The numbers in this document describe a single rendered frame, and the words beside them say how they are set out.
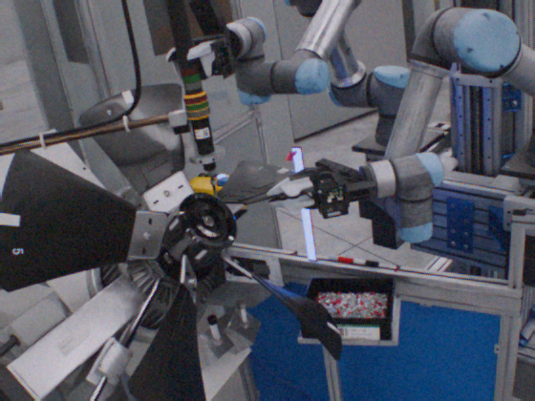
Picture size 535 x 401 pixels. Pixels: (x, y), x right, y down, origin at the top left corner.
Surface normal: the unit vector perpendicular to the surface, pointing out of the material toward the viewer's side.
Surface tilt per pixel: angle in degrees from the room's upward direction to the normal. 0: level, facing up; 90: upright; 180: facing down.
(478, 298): 90
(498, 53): 86
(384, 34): 90
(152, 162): 47
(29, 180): 71
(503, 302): 90
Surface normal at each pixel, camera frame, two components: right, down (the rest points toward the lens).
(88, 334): 0.55, -0.51
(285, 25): 0.56, 0.25
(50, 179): 0.54, -0.05
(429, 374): -0.49, 0.43
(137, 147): -0.09, -0.32
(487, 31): 0.18, 0.33
